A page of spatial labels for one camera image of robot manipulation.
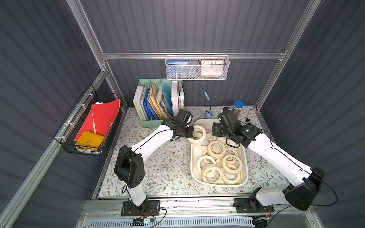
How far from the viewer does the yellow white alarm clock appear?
90 cm

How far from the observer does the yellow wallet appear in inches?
24.5

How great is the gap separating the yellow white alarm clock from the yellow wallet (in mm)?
684
